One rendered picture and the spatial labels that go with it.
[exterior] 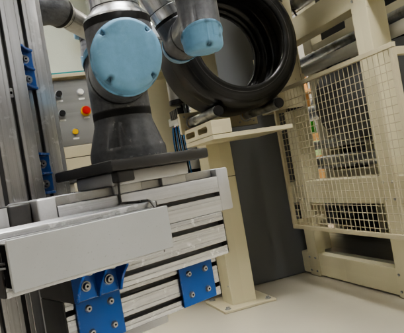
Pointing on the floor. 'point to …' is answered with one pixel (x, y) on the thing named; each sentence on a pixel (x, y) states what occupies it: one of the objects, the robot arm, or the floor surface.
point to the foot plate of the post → (239, 303)
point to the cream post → (227, 269)
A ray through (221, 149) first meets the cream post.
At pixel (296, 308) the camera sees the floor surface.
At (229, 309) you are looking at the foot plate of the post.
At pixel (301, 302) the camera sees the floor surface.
